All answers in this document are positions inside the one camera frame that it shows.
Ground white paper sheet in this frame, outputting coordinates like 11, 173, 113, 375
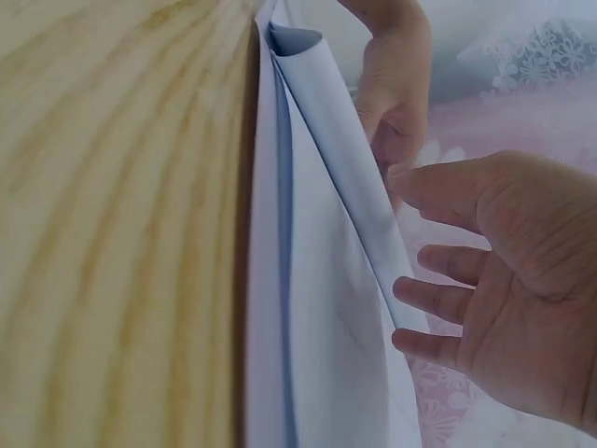
246, 0, 433, 448

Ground person's right hand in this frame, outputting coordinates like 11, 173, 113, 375
387, 148, 597, 439

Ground person's left hand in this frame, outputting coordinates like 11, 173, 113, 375
337, 0, 434, 188

